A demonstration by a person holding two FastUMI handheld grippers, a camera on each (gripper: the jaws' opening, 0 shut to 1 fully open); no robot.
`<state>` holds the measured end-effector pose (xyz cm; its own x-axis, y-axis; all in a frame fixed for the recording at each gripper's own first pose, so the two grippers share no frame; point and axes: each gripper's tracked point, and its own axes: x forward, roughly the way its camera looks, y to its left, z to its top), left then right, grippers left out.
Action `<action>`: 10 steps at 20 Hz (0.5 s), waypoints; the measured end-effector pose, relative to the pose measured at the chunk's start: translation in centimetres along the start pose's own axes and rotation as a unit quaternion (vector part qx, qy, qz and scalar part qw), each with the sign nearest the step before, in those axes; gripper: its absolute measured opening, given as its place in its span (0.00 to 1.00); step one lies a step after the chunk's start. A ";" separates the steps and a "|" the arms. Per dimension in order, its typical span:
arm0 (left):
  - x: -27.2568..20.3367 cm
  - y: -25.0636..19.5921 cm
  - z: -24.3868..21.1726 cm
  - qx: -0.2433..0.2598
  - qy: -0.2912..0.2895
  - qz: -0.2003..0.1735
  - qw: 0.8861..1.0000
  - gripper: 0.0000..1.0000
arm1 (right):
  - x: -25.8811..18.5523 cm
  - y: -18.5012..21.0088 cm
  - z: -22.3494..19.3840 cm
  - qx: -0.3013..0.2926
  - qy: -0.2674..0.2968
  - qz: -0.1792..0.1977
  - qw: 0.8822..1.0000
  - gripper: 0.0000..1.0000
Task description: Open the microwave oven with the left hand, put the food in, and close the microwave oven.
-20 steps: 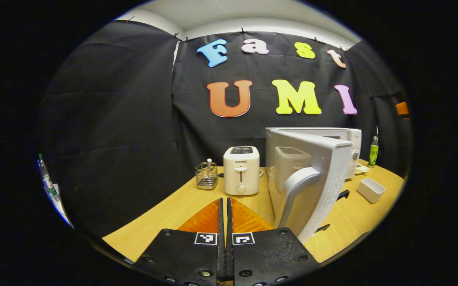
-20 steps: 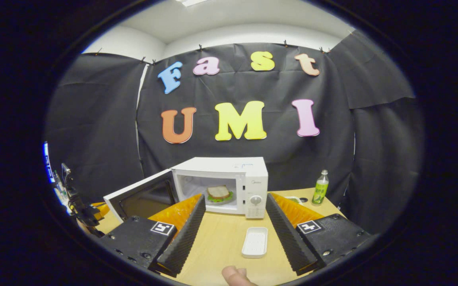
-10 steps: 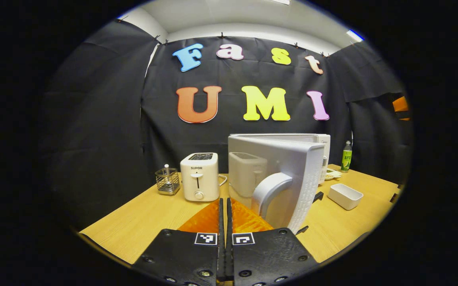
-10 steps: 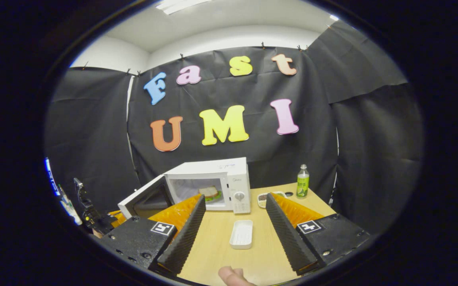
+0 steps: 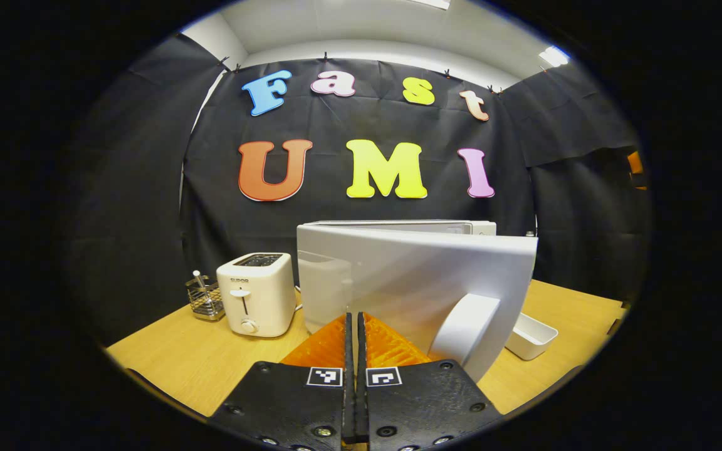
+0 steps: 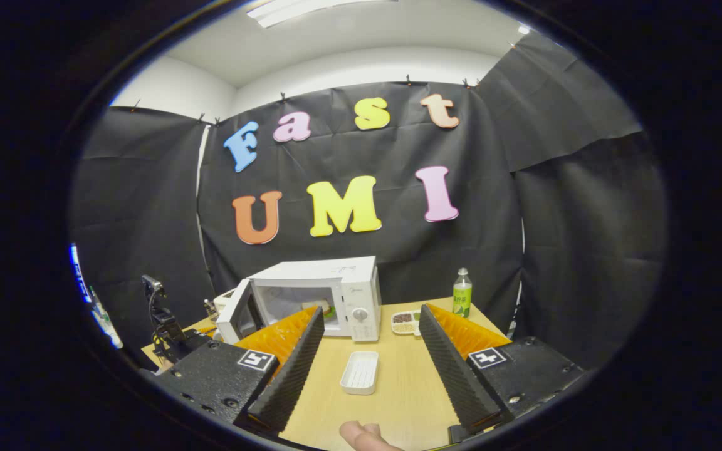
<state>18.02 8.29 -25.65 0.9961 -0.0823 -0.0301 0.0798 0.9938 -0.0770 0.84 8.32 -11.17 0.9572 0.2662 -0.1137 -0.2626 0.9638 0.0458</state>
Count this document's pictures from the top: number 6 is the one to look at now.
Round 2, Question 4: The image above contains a green drink bottle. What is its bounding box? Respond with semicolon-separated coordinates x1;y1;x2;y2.
452;268;473;318

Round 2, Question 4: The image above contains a white strip with green bits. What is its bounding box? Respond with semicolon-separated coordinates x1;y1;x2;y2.
88;285;125;350

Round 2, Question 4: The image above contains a blue glowing screen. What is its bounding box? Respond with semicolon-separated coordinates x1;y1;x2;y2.
70;243;93;304

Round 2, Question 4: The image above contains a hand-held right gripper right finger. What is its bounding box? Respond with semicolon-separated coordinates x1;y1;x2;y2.
419;303;587;442

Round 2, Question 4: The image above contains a long ceiling light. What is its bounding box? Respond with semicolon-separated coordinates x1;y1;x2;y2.
247;0;393;29

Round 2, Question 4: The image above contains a divided white bean dish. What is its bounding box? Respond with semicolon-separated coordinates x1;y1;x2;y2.
390;311;422;336

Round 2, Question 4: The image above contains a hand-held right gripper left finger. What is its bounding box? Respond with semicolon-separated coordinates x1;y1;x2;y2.
142;305;325;436

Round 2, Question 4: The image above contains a white microwave oven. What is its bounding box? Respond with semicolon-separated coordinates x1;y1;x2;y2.
216;256;382;345

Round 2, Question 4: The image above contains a small white ribbed tray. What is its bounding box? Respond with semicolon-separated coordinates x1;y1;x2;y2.
340;351;379;395

